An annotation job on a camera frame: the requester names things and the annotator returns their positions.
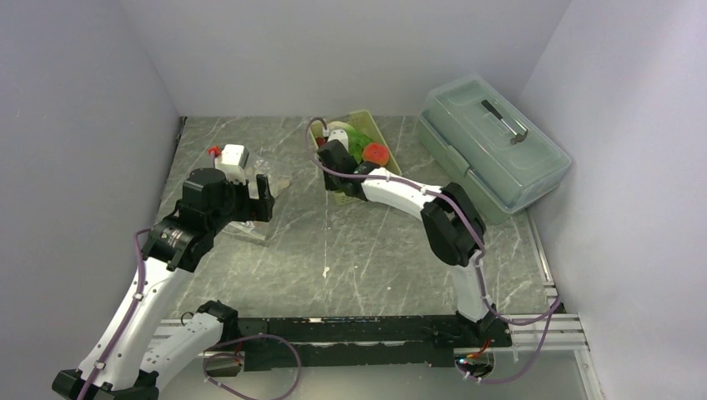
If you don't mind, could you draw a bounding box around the orange peach toy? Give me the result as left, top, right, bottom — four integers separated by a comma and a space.
362, 142, 390, 167

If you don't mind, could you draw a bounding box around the pale green plastic basket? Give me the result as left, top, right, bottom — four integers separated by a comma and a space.
305, 110, 402, 206

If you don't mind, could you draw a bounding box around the clear dotted zip bag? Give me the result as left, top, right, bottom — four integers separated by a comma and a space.
222, 156, 293, 246

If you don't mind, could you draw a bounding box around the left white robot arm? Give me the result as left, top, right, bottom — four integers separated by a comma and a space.
52, 167, 275, 399

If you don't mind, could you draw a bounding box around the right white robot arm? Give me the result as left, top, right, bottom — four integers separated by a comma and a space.
315, 139, 512, 347

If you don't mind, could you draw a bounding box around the green cabbage toy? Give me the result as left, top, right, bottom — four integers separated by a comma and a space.
328, 121, 373, 163

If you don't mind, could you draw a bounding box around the clear lidded storage box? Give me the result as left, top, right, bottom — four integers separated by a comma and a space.
418, 74, 571, 225

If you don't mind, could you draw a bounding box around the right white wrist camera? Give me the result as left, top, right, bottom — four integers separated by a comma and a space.
323, 128, 349, 151

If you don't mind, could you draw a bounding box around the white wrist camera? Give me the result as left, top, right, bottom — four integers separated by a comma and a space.
323, 128, 349, 151
208, 144, 249, 184

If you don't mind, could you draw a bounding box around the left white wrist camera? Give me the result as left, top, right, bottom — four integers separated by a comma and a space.
208, 144, 249, 184

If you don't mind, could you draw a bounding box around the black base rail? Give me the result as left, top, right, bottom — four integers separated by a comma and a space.
237, 313, 512, 372

